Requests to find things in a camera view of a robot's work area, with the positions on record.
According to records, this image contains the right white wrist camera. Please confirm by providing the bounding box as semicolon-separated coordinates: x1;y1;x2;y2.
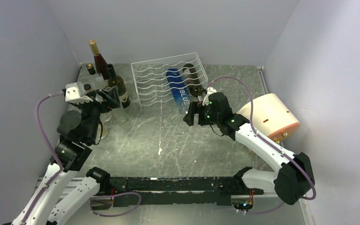
202;87;217;105

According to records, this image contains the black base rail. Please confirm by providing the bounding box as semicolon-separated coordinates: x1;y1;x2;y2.
98;177;277;206

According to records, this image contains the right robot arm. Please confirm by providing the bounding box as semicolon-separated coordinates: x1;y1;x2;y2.
183;89;317;205

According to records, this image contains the cream cylindrical container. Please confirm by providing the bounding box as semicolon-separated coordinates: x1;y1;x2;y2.
237;93;300;143

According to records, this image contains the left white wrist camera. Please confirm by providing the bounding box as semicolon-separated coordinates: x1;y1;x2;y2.
64;82;93;104

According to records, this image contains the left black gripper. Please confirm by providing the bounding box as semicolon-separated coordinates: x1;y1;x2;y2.
74;85;120;141

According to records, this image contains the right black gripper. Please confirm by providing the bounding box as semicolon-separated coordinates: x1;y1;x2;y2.
183;101;221;126

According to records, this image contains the dark red wine bottle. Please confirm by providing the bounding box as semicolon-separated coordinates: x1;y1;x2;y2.
89;40;110;81

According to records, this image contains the white wire wine rack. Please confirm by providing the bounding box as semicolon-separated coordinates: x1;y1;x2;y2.
131;52;208;108

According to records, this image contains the dark green wine bottle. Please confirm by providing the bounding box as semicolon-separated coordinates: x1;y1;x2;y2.
107;64;130;108

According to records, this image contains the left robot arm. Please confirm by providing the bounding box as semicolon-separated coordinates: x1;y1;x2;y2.
12;83;121;225

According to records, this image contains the blue vodka bottle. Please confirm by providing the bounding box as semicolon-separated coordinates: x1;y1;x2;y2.
165;68;190;114

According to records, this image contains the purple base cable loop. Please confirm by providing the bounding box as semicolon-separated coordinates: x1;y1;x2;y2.
89;192;142;218

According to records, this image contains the dark bottle silver cap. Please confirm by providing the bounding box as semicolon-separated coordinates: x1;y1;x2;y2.
182;63;207;102

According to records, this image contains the clear bottle orange label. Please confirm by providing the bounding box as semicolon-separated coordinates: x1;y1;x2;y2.
86;63;106;90

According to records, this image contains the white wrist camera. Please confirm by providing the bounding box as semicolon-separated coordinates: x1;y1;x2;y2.
64;82;93;104
202;87;217;105

